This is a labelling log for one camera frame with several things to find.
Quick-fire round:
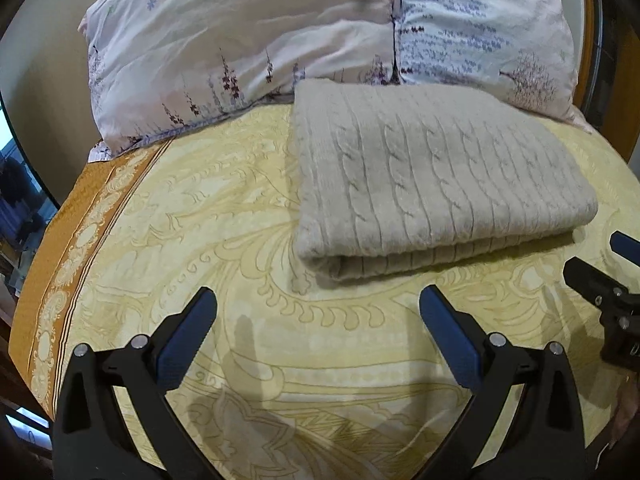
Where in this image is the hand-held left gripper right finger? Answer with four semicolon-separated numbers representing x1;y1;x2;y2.
417;284;586;480

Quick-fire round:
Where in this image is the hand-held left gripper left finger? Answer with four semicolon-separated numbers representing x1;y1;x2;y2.
54;286;236;480

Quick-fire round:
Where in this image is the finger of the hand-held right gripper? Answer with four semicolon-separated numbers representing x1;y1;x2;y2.
609;230;640;267
562;257;640;313

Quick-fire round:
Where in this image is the beige cable knit sweater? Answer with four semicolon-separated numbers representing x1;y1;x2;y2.
290;78;600;282

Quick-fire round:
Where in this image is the person's right forearm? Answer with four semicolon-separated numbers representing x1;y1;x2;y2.
602;385;640;466

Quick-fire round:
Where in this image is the yellow patterned bed sheet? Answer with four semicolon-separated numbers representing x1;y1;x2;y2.
7;100;640;480

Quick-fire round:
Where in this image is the wooden headboard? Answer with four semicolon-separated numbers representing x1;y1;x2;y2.
574;0;603;113

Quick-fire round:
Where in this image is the floral print pillow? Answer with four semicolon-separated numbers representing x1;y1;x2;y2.
77;0;596;163

